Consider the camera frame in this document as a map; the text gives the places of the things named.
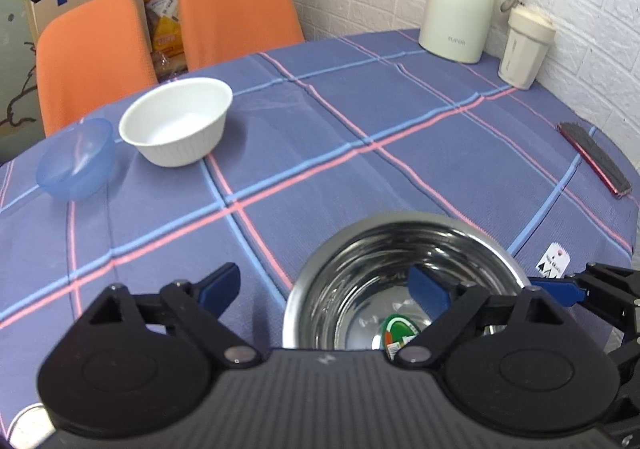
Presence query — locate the white tablecloth label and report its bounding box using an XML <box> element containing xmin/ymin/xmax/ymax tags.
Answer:
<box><xmin>536</xmin><ymin>242</ymin><xmax>570</xmax><ymax>279</ymax></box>

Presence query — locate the cream travel cup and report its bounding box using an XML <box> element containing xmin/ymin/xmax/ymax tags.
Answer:
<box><xmin>498</xmin><ymin>5</ymin><xmax>556</xmax><ymax>90</ymax></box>

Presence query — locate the right orange chair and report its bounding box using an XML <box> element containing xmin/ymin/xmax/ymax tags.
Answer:
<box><xmin>178</xmin><ymin>0</ymin><xmax>304</xmax><ymax>72</ymax></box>

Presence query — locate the large white rimmed plate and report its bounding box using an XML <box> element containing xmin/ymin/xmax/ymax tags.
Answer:
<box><xmin>6</xmin><ymin>403</ymin><xmax>55</xmax><ymax>449</ymax></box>

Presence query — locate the stainless steel bowl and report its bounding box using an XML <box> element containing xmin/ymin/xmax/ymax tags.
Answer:
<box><xmin>282</xmin><ymin>212</ymin><xmax>529</xmax><ymax>351</ymax></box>

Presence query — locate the left orange chair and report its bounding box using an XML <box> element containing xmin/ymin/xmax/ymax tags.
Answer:
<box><xmin>36</xmin><ymin>0</ymin><xmax>157</xmax><ymax>136</ymax></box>

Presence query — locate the smartphone in red case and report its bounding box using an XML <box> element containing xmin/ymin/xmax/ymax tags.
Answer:
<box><xmin>556</xmin><ymin>122</ymin><xmax>632</xmax><ymax>198</ymax></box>

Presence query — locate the orange chair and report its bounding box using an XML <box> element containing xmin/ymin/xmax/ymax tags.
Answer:
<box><xmin>178</xmin><ymin>0</ymin><xmax>304</xmax><ymax>72</ymax></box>
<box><xmin>36</xmin><ymin>0</ymin><xmax>157</xmax><ymax>136</ymax></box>

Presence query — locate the blue plaid tablecloth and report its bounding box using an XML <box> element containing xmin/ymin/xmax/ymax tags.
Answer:
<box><xmin>1</xmin><ymin>30</ymin><xmax>639</xmax><ymax>426</ymax></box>

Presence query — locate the yellow snack bag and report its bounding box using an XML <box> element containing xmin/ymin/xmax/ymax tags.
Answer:
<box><xmin>143</xmin><ymin>0</ymin><xmax>183</xmax><ymax>58</ymax></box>

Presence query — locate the frosted glass door with cat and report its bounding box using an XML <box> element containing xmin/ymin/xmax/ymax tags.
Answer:
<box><xmin>0</xmin><ymin>0</ymin><xmax>44</xmax><ymax>164</ymax></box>

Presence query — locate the blue translucent plastic bowl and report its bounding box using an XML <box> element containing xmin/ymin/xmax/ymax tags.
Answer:
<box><xmin>36</xmin><ymin>118</ymin><xmax>115</xmax><ymax>201</ymax></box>

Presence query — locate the white ribbed bowl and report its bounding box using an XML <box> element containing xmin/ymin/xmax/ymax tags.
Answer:
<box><xmin>118</xmin><ymin>77</ymin><xmax>233</xmax><ymax>168</ymax></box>

